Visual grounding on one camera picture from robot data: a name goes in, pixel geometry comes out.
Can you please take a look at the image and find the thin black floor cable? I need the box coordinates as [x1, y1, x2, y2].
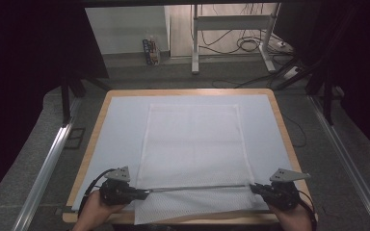
[283, 115, 308, 149]

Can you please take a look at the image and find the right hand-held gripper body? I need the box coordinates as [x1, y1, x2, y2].
[262, 167, 312, 212]

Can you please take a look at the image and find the person's left hand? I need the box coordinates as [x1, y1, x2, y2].
[71, 190, 127, 231]

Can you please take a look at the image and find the white desk frame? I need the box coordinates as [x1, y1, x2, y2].
[191, 2, 282, 75]

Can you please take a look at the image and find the black metal stand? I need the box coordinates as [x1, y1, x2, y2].
[60, 75, 112, 127]
[271, 56, 336, 127]

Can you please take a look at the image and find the light blue table mat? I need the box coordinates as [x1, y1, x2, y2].
[71, 94, 295, 213]

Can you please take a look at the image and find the white mesh laundry bag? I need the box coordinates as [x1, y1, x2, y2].
[134, 103, 264, 225]

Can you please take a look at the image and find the aluminium floor rail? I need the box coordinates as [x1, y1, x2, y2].
[307, 95, 370, 231]
[12, 123, 75, 231]

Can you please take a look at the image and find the white power strip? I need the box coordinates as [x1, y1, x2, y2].
[283, 65, 303, 80]

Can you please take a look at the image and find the white cabinet panel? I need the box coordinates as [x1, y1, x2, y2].
[84, 5, 172, 56]

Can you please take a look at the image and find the black floor cables bundle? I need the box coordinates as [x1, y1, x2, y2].
[198, 28, 273, 56]

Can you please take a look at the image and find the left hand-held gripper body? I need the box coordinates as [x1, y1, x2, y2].
[98, 166, 141, 207]

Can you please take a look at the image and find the dark curtain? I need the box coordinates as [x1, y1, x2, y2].
[273, 0, 370, 163]
[0, 0, 110, 208]

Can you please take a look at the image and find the colourful snack package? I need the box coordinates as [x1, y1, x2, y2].
[142, 34, 162, 66]

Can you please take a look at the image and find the person's right hand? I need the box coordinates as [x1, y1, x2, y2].
[267, 201, 314, 231]

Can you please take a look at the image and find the black floor plate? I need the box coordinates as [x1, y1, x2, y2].
[64, 127, 87, 150]

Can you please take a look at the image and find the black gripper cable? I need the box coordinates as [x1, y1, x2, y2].
[297, 190, 318, 231]
[77, 167, 117, 219]

